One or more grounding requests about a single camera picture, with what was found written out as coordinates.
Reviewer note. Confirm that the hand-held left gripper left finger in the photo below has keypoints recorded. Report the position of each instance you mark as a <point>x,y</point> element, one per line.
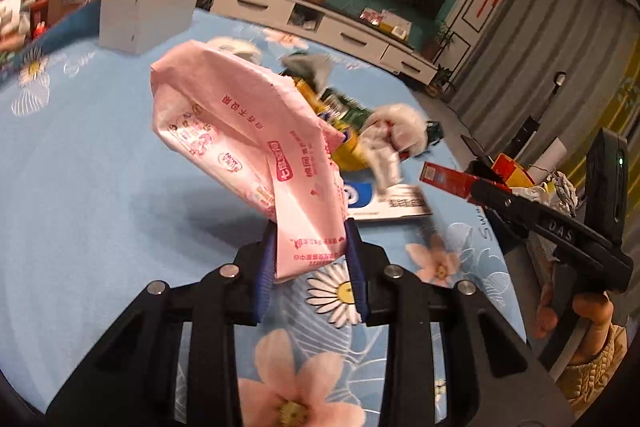
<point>265,267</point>

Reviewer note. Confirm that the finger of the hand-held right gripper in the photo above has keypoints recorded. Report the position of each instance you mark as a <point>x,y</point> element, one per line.
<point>485,171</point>
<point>505,207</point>

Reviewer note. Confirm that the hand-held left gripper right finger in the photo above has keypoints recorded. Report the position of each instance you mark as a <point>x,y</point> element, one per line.
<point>357,277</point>

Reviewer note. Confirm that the red carton box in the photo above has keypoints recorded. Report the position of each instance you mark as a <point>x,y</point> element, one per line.
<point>445,179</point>

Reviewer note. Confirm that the green wrapper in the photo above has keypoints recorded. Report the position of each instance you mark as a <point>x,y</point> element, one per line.
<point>350,112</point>

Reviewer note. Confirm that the pink plastic packaging bag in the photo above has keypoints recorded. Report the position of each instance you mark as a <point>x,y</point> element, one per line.
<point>240,117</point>

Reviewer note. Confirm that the person's right forearm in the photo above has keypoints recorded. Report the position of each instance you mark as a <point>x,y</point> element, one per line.
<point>595,377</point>

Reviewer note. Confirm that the person's right hand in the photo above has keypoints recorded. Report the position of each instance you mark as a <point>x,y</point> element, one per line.
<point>595,312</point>

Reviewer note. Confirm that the red yellow box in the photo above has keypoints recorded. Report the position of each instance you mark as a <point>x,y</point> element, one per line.
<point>510,167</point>

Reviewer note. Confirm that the black white patterned bag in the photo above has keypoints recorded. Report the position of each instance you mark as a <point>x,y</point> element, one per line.
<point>565,194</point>

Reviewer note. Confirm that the upright vacuum cleaner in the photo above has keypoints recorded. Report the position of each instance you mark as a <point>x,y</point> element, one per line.
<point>530,127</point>

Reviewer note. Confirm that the white paper roll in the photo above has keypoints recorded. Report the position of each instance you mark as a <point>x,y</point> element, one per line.
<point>552,154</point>

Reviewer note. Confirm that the white blue leaflet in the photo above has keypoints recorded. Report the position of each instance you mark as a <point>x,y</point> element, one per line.
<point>395,202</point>

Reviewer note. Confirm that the crumpled white plastic bag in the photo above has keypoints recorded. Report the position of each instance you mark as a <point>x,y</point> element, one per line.
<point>395,127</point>

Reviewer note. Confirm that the small potted plant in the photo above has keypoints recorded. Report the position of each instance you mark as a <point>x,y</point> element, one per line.
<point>442,79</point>

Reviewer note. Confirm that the yellow snack packet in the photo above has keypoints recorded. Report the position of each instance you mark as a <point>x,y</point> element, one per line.
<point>347,154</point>

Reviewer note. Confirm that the tall potted plant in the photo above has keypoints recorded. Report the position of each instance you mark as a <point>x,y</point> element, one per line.
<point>442,37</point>

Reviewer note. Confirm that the grey curtain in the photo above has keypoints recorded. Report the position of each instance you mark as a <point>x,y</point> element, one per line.
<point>565,32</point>

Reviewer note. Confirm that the white desk calendar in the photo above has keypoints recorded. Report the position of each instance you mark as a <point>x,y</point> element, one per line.
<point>396,23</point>

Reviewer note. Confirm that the white TV cabinet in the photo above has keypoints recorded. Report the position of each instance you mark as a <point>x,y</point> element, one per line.
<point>340,32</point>

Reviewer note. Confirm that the knotted blue cloth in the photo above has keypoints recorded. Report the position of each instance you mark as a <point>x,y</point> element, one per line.
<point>307,67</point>

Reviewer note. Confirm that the white paper cup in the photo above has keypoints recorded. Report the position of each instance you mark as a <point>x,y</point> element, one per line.
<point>235,48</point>

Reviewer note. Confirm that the white square box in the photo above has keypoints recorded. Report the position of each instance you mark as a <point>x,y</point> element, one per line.
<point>145,12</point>

